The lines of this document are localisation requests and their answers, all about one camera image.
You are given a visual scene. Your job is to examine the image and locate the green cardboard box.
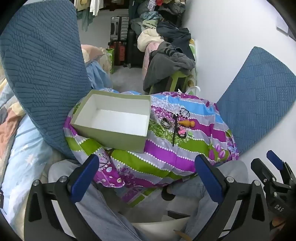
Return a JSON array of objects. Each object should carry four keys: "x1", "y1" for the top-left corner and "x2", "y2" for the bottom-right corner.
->
[{"x1": 70, "y1": 90, "x2": 151, "y2": 154}]

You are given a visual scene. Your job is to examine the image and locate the green patterned mattress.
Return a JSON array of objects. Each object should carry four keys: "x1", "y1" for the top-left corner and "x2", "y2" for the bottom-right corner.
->
[{"x1": 188, "y1": 39, "x2": 197, "y2": 90}]

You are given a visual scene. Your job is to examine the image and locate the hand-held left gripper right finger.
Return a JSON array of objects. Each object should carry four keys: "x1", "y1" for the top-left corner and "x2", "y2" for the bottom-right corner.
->
[{"x1": 195, "y1": 154, "x2": 271, "y2": 241}]

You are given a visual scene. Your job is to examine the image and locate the person's right leg in jeans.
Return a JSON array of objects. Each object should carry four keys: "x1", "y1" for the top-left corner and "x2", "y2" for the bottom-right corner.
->
[{"x1": 165, "y1": 160, "x2": 250, "y2": 241}]

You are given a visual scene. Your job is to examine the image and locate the hanging clothes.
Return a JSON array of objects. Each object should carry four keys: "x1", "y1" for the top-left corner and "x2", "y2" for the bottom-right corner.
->
[{"x1": 74, "y1": 0, "x2": 103, "y2": 32}]

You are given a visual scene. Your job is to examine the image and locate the black suitcase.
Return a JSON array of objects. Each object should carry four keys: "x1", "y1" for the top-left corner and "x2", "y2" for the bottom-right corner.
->
[{"x1": 127, "y1": 30, "x2": 146, "y2": 68}]

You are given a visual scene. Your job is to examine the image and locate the pink pillow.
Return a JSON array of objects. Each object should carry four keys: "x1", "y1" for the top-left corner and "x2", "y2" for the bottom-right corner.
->
[{"x1": 81, "y1": 44, "x2": 107, "y2": 63}]

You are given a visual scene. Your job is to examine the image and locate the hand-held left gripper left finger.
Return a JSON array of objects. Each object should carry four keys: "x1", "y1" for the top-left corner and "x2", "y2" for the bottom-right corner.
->
[{"x1": 24, "y1": 154, "x2": 100, "y2": 241}]

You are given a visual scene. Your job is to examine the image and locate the green plastic stool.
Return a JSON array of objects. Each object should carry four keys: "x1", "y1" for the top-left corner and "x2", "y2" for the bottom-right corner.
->
[{"x1": 149, "y1": 71, "x2": 189, "y2": 95}]

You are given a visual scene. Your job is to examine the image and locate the pale blue patterned bedsheet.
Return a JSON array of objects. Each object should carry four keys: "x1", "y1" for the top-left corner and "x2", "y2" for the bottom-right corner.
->
[{"x1": 0, "y1": 80, "x2": 55, "y2": 233}]

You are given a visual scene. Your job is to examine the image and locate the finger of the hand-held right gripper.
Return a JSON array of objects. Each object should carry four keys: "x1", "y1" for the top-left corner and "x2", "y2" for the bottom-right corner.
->
[
  {"x1": 251, "y1": 158, "x2": 278, "y2": 186},
  {"x1": 266, "y1": 150, "x2": 295, "y2": 183}
]

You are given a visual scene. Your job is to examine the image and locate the person's left leg in jeans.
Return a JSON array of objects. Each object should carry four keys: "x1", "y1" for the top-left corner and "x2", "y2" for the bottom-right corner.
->
[{"x1": 48, "y1": 160, "x2": 145, "y2": 241}]

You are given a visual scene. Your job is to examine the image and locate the green shopping bag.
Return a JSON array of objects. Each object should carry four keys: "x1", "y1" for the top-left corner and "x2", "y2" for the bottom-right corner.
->
[{"x1": 106, "y1": 47, "x2": 115, "y2": 75}]

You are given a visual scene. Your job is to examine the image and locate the large blue textured cushion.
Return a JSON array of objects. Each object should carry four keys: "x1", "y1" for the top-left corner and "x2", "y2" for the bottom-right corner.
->
[{"x1": 0, "y1": 0, "x2": 93, "y2": 160}]

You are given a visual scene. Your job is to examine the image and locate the red suitcase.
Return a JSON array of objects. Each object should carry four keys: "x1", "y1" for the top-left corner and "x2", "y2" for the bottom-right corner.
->
[{"x1": 113, "y1": 42, "x2": 128, "y2": 67}]

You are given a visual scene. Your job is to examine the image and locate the colourful floral striped cloth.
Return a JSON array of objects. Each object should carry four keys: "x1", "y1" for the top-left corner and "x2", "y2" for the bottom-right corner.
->
[{"x1": 63, "y1": 91, "x2": 240, "y2": 208}]

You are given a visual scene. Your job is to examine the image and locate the pile of clothes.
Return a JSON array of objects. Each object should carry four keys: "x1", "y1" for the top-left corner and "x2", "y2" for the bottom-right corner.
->
[{"x1": 129, "y1": 0, "x2": 192, "y2": 56}]

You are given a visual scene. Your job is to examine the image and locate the grey hard suitcase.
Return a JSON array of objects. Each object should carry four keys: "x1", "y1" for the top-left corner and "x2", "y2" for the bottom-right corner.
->
[{"x1": 110, "y1": 17, "x2": 129, "y2": 42}]

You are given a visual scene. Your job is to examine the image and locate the light blue blanket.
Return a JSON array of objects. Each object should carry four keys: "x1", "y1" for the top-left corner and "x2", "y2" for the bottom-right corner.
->
[{"x1": 87, "y1": 61, "x2": 114, "y2": 90}]

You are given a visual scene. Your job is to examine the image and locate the person's leg in jeans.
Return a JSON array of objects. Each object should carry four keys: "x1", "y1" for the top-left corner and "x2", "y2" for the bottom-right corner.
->
[
  {"x1": 48, "y1": 160, "x2": 145, "y2": 241},
  {"x1": 165, "y1": 160, "x2": 250, "y2": 241}
]

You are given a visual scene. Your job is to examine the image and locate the grey fleece garment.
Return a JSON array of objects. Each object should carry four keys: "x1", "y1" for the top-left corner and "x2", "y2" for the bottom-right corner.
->
[{"x1": 143, "y1": 42, "x2": 196, "y2": 93}]

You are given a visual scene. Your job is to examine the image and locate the black hair stick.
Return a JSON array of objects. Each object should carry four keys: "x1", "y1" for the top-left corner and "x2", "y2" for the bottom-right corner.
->
[{"x1": 172, "y1": 113, "x2": 179, "y2": 147}]

